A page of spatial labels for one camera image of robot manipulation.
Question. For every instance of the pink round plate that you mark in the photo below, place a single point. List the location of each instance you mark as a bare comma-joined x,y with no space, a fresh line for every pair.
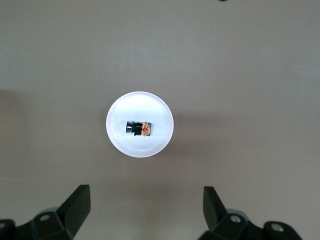
140,147

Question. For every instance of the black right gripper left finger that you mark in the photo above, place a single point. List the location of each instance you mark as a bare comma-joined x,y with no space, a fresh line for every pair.
75,210

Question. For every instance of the orange and black switch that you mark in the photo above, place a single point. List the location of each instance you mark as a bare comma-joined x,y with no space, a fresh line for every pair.
140,128

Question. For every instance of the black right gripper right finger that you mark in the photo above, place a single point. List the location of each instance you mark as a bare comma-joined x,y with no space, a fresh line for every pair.
215,212

